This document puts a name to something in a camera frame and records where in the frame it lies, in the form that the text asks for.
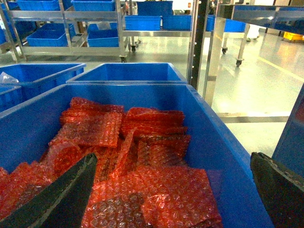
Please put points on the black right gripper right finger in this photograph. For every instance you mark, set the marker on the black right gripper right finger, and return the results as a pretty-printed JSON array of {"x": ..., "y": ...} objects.
[{"x": 280, "y": 189}]

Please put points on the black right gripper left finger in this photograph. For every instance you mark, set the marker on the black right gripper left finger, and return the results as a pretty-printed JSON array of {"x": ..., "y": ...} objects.
[{"x": 60, "y": 205}]

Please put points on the blue bin with red wrap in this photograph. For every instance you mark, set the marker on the blue bin with red wrap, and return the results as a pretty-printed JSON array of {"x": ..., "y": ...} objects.
[{"x": 26, "y": 129}]

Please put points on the blue bin far left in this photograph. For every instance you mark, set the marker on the blue bin far left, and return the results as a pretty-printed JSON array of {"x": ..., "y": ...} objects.
[{"x": 35, "y": 79}]

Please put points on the blue bin behind front bin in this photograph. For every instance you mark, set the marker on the blue bin behind front bin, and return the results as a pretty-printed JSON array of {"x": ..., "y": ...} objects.
[{"x": 124, "y": 73}]

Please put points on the red bubble wrap pile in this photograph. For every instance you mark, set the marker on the red bubble wrap pile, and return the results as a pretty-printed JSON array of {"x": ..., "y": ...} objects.
[{"x": 141, "y": 177}]

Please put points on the stainless steel side table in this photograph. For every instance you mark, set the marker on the stainless steel side table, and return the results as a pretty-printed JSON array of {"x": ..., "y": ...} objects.
[{"x": 282, "y": 18}]

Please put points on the background steel cart rack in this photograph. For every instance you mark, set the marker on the background steel cart rack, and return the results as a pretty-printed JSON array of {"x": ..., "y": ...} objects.
[{"x": 66, "y": 28}]

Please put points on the stainless steel flow rack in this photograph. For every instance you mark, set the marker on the stainless steel flow rack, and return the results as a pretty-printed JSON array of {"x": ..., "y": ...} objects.
[{"x": 199, "y": 18}]

